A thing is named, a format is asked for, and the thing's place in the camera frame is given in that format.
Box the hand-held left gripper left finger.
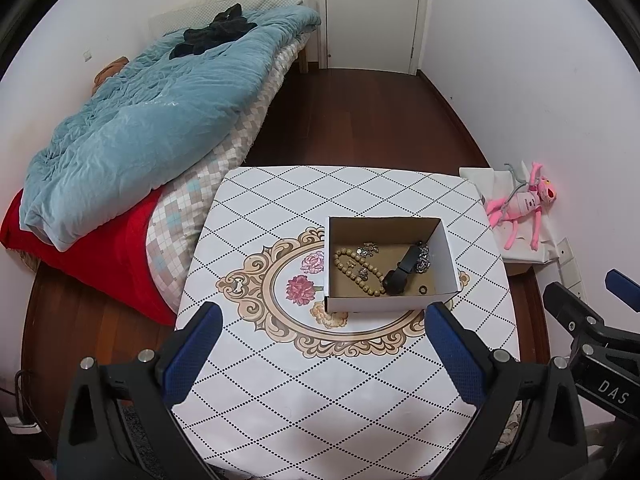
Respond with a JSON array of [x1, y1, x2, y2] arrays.
[[56, 302, 224, 480]]

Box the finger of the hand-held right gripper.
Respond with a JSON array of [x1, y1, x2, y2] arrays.
[[543, 281, 619, 347], [604, 269, 640, 309]]

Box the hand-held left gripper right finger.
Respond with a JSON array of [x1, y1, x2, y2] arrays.
[[424, 302, 589, 480]]

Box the cardboard box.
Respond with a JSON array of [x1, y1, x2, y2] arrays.
[[322, 216, 462, 314]]

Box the black smart watch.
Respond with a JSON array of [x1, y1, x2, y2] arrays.
[[382, 242, 426, 296]]

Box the thick silver chain bracelet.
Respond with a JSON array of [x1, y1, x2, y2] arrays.
[[416, 240, 435, 275]]

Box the wooden bead bracelet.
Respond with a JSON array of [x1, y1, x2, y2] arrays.
[[333, 246, 387, 297]]

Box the white diamond-pattern tablecloth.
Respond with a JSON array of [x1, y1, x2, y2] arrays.
[[170, 165, 527, 480]]

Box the pink plush toy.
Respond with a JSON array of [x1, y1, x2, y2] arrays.
[[486, 160, 557, 251]]

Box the red blanket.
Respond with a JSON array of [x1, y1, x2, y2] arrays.
[[0, 187, 182, 327]]

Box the grey clothes hanger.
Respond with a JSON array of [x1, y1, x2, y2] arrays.
[[502, 162, 532, 197]]

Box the checkered bed sheet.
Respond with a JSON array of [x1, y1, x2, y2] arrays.
[[145, 39, 309, 314]]

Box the light blue quilt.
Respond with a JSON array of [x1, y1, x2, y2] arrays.
[[20, 4, 322, 254]]

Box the black clothes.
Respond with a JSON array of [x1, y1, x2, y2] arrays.
[[170, 3, 259, 60]]

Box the white door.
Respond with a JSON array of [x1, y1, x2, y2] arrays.
[[319, 0, 432, 75]]

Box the white wall socket strip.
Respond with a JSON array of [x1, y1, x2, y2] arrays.
[[554, 237, 587, 302]]

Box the dark cable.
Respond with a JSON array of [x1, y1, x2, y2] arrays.
[[13, 369, 37, 427]]

